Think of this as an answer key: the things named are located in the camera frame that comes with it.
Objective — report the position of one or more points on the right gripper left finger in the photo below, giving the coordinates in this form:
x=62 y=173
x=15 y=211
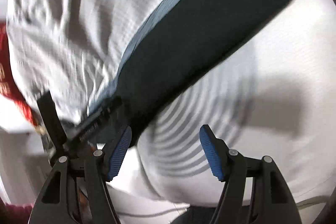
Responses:
x=58 y=200

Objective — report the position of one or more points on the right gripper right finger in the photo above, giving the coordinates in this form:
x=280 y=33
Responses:
x=254 y=189

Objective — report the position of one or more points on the black and blue garment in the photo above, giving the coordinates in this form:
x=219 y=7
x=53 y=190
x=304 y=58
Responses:
x=176 y=45

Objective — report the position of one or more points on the red blanket with gold print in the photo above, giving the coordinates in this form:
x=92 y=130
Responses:
x=9 y=89

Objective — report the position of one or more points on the white striped bed sheet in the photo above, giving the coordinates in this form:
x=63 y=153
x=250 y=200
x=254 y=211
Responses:
x=274 y=95

